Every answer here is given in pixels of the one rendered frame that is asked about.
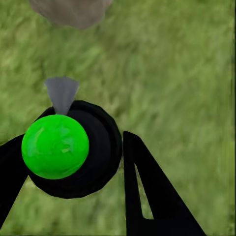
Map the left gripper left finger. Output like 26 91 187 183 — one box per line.
0 134 28 229

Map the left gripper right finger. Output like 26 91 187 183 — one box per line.
122 131 206 236

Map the pesticide atomizer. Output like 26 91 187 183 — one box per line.
21 77 123 199

